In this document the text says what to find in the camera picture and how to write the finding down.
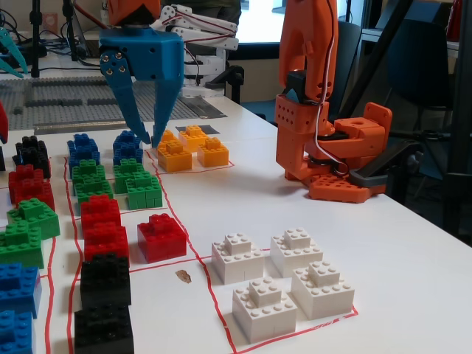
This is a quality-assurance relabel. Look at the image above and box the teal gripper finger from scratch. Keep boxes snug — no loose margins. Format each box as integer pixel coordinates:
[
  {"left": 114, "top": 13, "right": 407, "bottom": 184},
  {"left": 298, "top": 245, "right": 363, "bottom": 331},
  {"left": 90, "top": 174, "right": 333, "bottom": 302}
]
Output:
[
  {"left": 0, "top": 27, "right": 30, "bottom": 75},
  {"left": 0, "top": 56, "right": 24, "bottom": 79}
]

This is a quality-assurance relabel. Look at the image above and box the dark grey tape marker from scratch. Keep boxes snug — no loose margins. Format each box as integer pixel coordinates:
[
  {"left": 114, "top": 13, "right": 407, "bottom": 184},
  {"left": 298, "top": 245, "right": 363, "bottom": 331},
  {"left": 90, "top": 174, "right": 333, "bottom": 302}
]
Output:
[{"left": 176, "top": 125, "right": 221, "bottom": 137}]

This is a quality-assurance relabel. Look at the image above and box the black stand pole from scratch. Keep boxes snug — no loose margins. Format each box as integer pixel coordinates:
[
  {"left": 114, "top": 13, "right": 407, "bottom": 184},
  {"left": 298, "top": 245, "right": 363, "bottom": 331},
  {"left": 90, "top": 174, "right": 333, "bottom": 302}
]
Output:
[
  {"left": 30, "top": 0, "right": 42, "bottom": 79},
  {"left": 61, "top": 0, "right": 80, "bottom": 63}
]

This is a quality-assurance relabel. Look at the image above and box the red lego block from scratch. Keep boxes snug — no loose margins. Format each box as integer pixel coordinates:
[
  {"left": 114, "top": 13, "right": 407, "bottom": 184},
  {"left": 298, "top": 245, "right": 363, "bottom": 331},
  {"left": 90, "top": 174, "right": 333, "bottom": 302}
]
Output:
[
  {"left": 82, "top": 221, "right": 130, "bottom": 263},
  {"left": 80, "top": 194, "right": 122, "bottom": 229},
  {"left": 7, "top": 164, "right": 46, "bottom": 204},
  {"left": 13, "top": 178, "right": 56, "bottom": 213},
  {"left": 136, "top": 213, "right": 188, "bottom": 264}
]

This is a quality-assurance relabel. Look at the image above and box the white lego block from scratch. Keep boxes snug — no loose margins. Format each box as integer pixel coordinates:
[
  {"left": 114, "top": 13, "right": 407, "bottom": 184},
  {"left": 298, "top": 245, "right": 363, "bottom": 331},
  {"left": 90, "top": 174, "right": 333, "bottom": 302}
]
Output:
[
  {"left": 231, "top": 276, "right": 299, "bottom": 343},
  {"left": 291, "top": 260, "right": 356, "bottom": 321},
  {"left": 269, "top": 228, "right": 325, "bottom": 279},
  {"left": 210, "top": 232, "right": 266, "bottom": 286}
]

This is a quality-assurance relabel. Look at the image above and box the dark blue chair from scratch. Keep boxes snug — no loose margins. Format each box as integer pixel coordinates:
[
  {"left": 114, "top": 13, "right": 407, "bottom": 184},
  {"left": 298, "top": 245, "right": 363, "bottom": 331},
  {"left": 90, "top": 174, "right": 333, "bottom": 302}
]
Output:
[
  {"left": 386, "top": 18, "right": 457, "bottom": 111},
  {"left": 336, "top": 20, "right": 365, "bottom": 125}
]

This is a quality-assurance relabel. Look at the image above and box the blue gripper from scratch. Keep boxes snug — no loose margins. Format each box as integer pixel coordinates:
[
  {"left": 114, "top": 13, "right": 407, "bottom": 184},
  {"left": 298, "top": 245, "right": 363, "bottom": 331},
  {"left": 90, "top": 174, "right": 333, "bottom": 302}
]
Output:
[{"left": 98, "top": 28, "right": 185, "bottom": 148}]

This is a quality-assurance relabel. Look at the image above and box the pink paper card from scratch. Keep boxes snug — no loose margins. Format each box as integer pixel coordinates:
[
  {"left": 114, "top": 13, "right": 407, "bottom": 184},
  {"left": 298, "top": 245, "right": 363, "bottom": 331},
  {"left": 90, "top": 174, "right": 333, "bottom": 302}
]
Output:
[{"left": 41, "top": 13, "right": 60, "bottom": 39}]

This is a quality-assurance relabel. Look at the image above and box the red cylinder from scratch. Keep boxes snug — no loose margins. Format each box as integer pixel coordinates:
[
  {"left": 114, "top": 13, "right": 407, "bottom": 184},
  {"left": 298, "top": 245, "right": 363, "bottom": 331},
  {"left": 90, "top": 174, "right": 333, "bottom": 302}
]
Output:
[{"left": 447, "top": 0, "right": 463, "bottom": 42}]

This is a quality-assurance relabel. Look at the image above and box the white red servo cable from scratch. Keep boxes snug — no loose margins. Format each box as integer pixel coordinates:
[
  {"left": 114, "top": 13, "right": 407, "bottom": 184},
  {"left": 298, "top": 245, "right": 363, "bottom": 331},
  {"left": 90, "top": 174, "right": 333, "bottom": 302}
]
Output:
[{"left": 312, "top": 0, "right": 350, "bottom": 178}]

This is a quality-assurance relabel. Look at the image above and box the black camera tripod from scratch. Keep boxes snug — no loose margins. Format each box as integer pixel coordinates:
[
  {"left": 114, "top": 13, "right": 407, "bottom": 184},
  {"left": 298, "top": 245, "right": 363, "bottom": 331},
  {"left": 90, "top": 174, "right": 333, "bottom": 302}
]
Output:
[{"left": 339, "top": 0, "right": 472, "bottom": 240}]

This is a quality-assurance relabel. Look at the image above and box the black table clamp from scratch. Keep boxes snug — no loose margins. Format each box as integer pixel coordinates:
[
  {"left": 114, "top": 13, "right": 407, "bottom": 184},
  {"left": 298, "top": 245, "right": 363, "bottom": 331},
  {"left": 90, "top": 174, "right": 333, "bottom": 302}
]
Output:
[{"left": 206, "top": 64, "right": 246, "bottom": 105}]

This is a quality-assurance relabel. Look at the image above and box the silver duct tape strip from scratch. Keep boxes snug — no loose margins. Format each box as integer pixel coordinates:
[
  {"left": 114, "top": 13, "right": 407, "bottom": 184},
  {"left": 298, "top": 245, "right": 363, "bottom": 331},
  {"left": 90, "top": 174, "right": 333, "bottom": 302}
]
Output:
[
  {"left": 178, "top": 96, "right": 228, "bottom": 119},
  {"left": 33, "top": 119, "right": 130, "bottom": 136}
]

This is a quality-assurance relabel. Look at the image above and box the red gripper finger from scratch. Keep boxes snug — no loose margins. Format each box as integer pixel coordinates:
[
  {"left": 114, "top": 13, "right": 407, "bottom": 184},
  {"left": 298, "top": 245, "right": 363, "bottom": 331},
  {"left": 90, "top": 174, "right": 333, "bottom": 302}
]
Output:
[{"left": 0, "top": 100, "right": 10, "bottom": 145}]

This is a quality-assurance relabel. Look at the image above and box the yellow lego block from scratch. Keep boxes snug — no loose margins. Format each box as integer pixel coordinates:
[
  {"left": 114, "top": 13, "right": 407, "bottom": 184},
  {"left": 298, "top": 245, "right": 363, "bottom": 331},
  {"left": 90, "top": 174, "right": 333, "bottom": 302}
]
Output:
[
  {"left": 156, "top": 141, "right": 193, "bottom": 173},
  {"left": 178, "top": 124, "right": 212, "bottom": 149},
  {"left": 160, "top": 128, "right": 182, "bottom": 145},
  {"left": 196, "top": 137, "right": 232, "bottom": 170}
]

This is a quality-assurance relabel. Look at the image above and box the dark grey table clamp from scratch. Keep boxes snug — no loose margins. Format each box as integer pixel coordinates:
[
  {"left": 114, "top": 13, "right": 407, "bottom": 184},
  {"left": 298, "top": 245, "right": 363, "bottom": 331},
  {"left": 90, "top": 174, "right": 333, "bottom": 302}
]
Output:
[{"left": 347, "top": 139, "right": 425, "bottom": 195}]

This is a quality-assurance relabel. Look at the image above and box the blue lego block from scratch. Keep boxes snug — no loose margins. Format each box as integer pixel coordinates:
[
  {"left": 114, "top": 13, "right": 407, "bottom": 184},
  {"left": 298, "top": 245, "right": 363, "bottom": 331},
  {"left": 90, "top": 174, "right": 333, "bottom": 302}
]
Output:
[
  {"left": 116, "top": 130, "right": 144, "bottom": 145},
  {"left": 72, "top": 132, "right": 97, "bottom": 148},
  {"left": 0, "top": 309, "right": 37, "bottom": 354},
  {"left": 112, "top": 142, "right": 145, "bottom": 164},
  {"left": 0, "top": 262, "right": 41, "bottom": 320},
  {"left": 66, "top": 144, "right": 102, "bottom": 167}
]

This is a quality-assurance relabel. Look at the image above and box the grey laptop lid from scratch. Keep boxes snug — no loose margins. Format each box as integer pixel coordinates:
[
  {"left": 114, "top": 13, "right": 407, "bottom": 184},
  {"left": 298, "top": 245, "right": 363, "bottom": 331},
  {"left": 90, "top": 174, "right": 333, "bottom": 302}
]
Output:
[{"left": 71, "top": 3, "right": 91, "bottom": 60}]

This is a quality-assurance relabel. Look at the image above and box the grey lego baseplate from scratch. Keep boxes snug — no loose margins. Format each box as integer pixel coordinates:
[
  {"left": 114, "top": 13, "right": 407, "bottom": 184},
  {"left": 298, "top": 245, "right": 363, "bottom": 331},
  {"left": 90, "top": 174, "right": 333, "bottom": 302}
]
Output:
[{"left": 0, "top": 75, "right": 228, "bottom": 133}]

